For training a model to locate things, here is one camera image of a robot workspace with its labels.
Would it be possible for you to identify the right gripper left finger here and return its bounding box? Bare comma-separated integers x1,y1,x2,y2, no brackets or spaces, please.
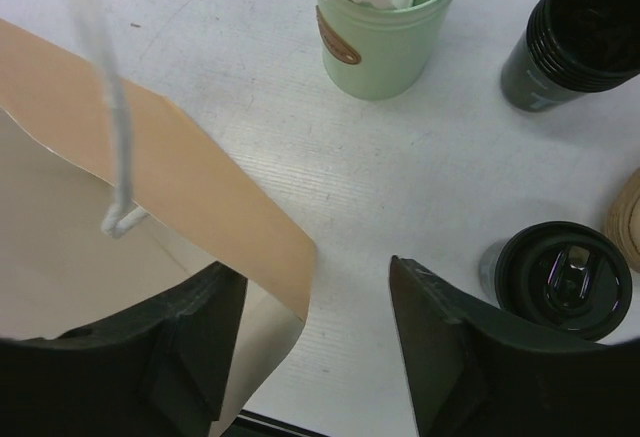
1,262,247,436

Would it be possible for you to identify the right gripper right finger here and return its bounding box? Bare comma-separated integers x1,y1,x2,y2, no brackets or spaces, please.
389,256,639,436

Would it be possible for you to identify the black cup lid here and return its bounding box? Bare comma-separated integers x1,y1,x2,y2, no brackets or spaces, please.
496,221,633,341

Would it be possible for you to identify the brown paper bag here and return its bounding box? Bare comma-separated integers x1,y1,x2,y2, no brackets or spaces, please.
1,0,317,436

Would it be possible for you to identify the black coffee cup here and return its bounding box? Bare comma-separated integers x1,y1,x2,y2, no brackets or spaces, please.
478,239,508,307

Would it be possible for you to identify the brown pulp cup carrier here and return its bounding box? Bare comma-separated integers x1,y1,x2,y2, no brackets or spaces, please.
604,169,640,272

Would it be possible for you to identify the green straw holder cup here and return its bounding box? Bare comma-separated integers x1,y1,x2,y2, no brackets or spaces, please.
316,0,453,101

